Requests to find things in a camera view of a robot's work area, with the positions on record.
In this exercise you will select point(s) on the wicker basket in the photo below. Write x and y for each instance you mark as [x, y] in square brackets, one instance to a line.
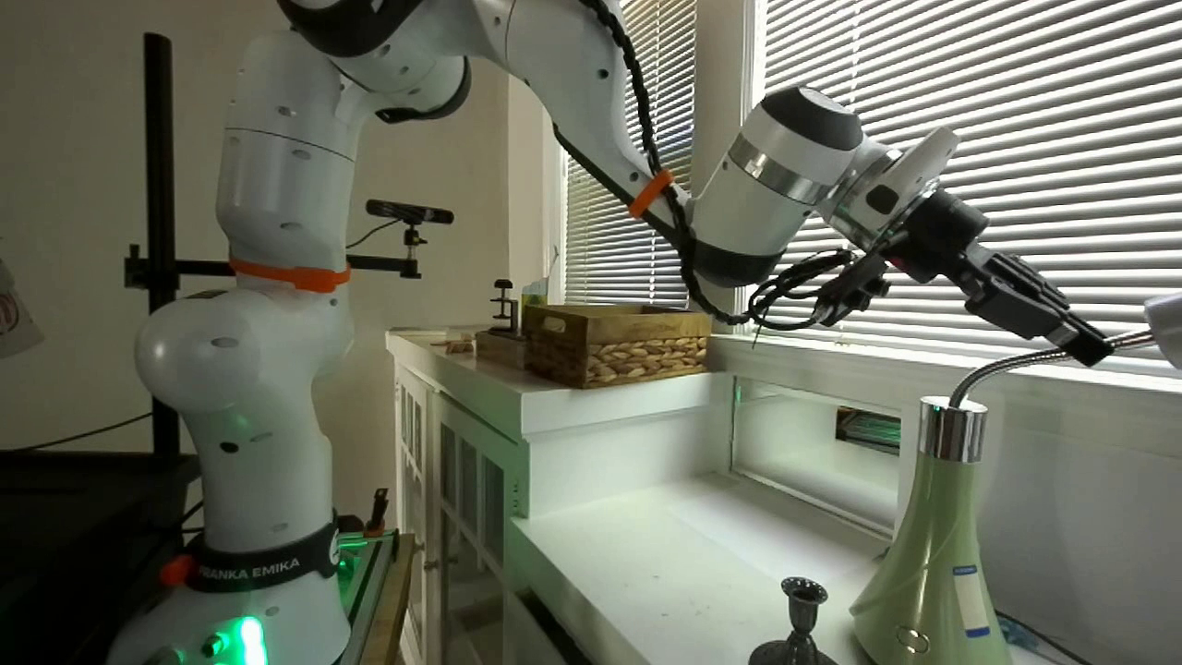
[639, 366]

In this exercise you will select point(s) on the wide white window blind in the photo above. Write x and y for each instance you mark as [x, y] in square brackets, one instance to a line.
[1045, 148]

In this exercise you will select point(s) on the black clamp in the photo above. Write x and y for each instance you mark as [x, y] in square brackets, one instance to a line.
[505, 303]

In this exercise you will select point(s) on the dark brown board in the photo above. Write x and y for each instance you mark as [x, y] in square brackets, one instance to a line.
[499, 347]

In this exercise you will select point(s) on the white cabinet with glass doors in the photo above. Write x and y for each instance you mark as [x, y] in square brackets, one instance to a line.
[482, 493]

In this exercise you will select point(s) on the black candle holder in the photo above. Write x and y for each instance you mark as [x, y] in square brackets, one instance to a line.
[798, 623]

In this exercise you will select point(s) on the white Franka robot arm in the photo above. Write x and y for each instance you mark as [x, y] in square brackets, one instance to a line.
[282, 370]

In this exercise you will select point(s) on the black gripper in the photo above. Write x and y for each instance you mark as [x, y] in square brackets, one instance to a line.
[945, 242]

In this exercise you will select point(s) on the black stereo camera bar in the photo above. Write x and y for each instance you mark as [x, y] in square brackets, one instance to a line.
[406, 213]

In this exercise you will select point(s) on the narrow white window blind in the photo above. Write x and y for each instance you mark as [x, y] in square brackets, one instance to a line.
[622, 233]

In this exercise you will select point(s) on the green gooseneck lamp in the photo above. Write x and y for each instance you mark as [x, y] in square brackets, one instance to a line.
[937, 557]

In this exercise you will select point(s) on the wooden crate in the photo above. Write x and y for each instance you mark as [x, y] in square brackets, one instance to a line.
[615, 323]

